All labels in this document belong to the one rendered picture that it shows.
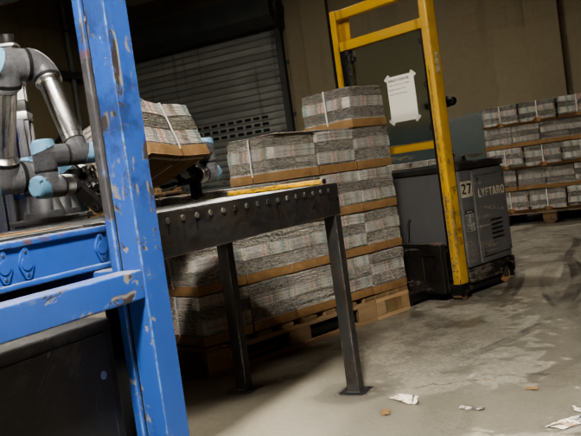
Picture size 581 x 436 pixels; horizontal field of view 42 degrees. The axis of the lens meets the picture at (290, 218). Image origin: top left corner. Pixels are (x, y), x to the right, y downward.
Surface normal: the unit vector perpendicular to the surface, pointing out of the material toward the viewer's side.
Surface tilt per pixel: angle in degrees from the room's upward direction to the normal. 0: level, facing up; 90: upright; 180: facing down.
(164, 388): 90
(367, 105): 90
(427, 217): 90
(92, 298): 90
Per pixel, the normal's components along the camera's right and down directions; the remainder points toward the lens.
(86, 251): 0.87, -0.10
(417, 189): -0.73, 0.14
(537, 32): -0.46, 0.11
